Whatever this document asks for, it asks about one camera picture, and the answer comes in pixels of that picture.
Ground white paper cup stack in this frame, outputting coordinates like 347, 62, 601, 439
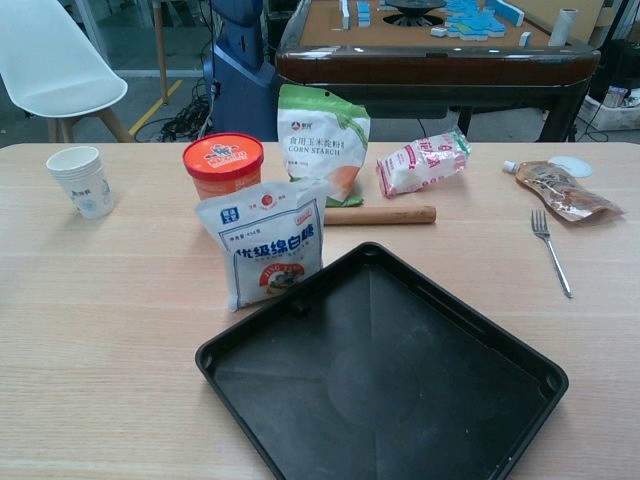
45, 145, 115, 220

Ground black cable tangle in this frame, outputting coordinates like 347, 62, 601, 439
158, 87, 217, 137

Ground wooden rolling pin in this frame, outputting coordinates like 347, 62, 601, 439
324, 205, 437, 226

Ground silver metal fork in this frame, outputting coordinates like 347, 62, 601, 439
530, 209, 574, 300

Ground blue mahjong tile pile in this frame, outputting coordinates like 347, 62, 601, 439
444, 0, 526, 40

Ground black square baking tray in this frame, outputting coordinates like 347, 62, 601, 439
194, 241, 570, 480

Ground brown sauce spout pouch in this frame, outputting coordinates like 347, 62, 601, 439
502, 159, 624, 223

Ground white chair wooden legs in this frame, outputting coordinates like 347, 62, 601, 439
0, 0, 136, 144

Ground white sugar bag blue print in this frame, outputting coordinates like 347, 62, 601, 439
193, 178, 331, 313

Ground green white corn starch bag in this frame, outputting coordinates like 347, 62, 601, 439
277, 83, 372, 209

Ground white paper roll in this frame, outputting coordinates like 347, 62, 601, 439
549, 8, 580, 48

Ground brown mahjong table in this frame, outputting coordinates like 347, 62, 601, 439
274, 0, 601, 144

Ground red white snack bag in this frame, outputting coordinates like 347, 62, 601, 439
375, 127, 473, 199

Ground orange lid food tub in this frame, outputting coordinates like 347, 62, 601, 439
181, 132, 265, 202

